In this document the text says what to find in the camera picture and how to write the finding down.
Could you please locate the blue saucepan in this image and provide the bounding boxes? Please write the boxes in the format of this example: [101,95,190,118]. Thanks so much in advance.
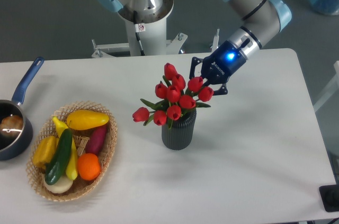
[1,57,44,161]

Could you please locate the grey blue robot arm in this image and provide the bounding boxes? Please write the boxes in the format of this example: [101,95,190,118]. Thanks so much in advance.
[97,0,292,95]

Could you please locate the green cucumber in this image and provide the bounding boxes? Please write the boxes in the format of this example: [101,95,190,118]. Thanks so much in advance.
[44,129,73,185]

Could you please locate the purple sweet potato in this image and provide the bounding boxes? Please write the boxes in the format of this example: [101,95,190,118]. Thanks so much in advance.
[85,125,107,156]

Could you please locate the orange fruit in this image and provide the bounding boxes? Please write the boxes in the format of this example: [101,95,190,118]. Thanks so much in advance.
[77,153,101,181]

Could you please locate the yellow squash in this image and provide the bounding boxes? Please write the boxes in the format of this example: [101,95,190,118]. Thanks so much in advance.
[52,117,78,181]

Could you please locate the white onion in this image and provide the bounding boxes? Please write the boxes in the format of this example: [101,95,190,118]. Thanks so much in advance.
[43,175,73,194]

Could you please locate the woven wicker basket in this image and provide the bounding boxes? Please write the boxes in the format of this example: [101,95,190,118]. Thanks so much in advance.
[26,101,118,202]

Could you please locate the yellow bell pepper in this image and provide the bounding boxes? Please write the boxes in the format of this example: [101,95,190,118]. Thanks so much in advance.
[32,136,57,169]

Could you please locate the black device at edge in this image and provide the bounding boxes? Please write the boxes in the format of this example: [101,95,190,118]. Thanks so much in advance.
[319,184,338,212]

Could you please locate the red tulip bouquet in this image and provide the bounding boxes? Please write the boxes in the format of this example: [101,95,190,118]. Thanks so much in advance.
[132,63,214,129]

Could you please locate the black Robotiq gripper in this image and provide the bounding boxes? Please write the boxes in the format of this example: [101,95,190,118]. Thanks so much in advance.
[189,39,248,96]

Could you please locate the black cable on pedestal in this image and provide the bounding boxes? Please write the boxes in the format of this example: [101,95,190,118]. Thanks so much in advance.
[133,11,146,56]

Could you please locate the white frame at right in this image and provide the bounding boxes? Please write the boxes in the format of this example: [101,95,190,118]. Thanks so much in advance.
[313,61,338,113]

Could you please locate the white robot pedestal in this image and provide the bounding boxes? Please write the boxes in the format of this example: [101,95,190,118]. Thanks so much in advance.
[95,0,188,57]

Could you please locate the dark grey ribbed vase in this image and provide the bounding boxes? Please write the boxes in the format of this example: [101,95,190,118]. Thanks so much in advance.
[161,110,197,150]

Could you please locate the yellow mango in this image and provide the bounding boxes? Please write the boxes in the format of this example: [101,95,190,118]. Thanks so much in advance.
[66,110,109,130]

